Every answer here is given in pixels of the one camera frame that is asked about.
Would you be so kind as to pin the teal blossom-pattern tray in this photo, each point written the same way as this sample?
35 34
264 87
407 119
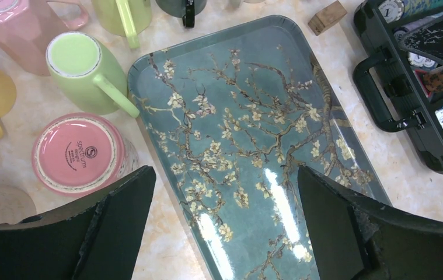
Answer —
232 115

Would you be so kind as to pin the black poker chip case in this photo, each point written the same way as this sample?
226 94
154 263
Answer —
391 90

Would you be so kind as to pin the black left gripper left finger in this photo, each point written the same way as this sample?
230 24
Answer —
97 236

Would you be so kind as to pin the dark teal mug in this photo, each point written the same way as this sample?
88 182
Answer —
184 9

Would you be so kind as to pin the light green mug with handle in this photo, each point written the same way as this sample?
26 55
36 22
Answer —
126 18

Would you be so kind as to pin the light green upside-down mug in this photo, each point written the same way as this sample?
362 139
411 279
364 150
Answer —
88 74

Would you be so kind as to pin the pink upside-down mug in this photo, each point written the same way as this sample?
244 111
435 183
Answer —
79 153

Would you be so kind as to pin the pale pink tall mug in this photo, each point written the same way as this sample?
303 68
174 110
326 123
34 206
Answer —
28 26

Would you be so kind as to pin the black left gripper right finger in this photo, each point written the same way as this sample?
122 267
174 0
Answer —
356 237

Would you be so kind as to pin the brown wooden block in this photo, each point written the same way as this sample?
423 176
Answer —
327 17

